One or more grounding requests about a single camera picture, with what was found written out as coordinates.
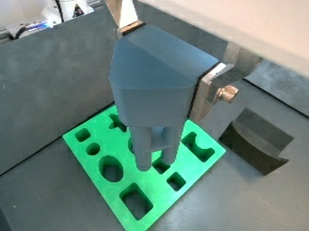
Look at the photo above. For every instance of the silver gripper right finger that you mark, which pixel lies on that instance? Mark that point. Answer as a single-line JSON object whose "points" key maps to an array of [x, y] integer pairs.
{"points": [[215, 86]]}

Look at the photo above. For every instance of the black curved holder block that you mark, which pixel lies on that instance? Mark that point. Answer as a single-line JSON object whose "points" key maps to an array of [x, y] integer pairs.
{"points": [[257, 141]]}

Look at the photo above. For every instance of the green shape sorter board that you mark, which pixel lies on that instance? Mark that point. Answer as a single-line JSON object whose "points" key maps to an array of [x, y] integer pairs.
{"points": [[140, 195]]}

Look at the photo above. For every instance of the grey three prong block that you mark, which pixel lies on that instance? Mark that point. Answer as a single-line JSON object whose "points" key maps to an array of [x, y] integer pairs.
{"points": [[156, 70]]}

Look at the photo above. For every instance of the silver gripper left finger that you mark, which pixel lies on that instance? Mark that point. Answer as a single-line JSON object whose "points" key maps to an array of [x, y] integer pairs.
{"points": [[124, 12]]}

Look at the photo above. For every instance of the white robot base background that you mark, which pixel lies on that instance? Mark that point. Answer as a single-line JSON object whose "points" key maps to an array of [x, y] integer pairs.
{"points": [[25, 16]]}

